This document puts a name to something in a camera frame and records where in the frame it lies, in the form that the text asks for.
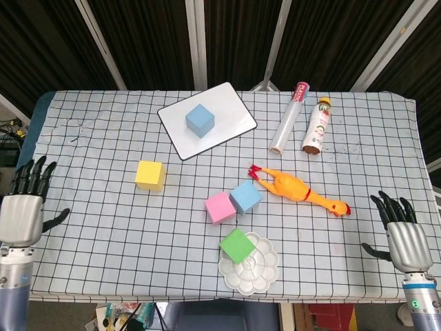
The white partition frame post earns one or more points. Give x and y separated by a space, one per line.
197 45
100 45
384 45
280 34

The white table leg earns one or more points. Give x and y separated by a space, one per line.
285 317

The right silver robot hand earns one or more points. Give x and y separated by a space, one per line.
408 246

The teal snack bag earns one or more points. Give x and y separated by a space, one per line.
146 312

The checked grid tablecloth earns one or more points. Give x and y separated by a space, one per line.
138 241

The pink foam cube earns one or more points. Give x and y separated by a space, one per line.
220 207

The blue foam cube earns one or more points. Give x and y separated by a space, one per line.
199 119
245 194

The dark blue chair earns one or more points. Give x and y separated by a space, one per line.
220 317

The yellow foam cube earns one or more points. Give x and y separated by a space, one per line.
149 172

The yellow rubber chicken toy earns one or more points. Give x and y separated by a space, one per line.
289 186

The white flower-shaped paint palette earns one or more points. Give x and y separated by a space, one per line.
258 272

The green foam cube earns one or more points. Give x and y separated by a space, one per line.
237 245

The white bottle with brown base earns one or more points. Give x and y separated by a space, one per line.
318 124

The clear plastic wrap roll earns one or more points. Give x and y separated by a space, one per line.
289 117

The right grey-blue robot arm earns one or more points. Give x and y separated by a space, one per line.
422 303

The white board with black rim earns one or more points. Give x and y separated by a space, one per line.
234 120

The red box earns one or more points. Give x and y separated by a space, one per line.
334 317

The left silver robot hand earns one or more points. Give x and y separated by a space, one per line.
20 220

